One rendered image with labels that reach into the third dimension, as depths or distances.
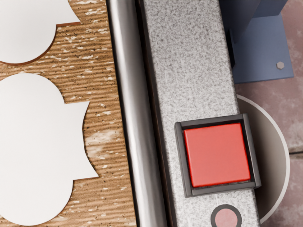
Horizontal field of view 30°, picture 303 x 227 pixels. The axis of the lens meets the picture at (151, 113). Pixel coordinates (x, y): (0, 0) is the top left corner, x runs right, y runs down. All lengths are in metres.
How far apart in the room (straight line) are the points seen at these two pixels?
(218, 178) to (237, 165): 0.02
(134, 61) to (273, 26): 1.09
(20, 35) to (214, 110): 0.22
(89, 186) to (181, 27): 0.20
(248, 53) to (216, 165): 1.06
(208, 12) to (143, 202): 0.22
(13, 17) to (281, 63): 1.11
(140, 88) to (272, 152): 0.69
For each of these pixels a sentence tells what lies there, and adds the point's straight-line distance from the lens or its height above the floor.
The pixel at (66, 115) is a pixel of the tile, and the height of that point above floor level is 0.94.
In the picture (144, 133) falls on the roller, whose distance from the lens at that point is 0.58.
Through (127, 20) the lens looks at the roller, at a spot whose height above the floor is 0.92.
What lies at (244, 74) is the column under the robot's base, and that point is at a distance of 1.59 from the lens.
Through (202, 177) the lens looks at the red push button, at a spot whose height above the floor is 0.93.
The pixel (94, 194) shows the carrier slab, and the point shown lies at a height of 0.94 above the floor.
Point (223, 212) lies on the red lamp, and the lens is 0.58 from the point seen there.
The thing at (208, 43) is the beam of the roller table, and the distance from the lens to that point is 0.62.
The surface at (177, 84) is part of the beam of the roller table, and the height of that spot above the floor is 0.92.
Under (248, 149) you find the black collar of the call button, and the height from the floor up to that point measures 0.93.
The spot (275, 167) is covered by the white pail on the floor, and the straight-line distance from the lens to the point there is 1.24.
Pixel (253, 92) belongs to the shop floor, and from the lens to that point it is 1.59.
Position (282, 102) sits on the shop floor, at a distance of 1.61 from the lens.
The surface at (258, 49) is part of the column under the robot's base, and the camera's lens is 1.63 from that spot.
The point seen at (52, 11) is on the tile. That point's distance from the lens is 0.60.
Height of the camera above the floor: 1.49
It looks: 75 degrees down
